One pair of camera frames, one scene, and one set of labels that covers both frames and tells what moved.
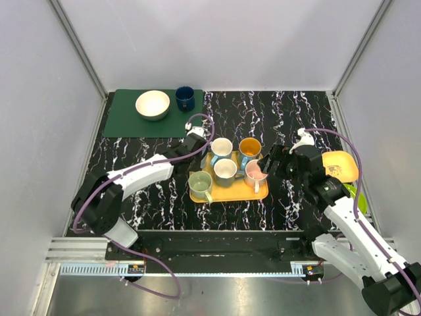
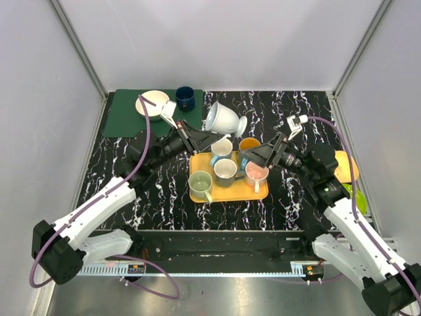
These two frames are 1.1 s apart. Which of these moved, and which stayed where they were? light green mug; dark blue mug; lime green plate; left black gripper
Moved: left black gripper
Stayed: dark blue mug; light green mug; lime green plate
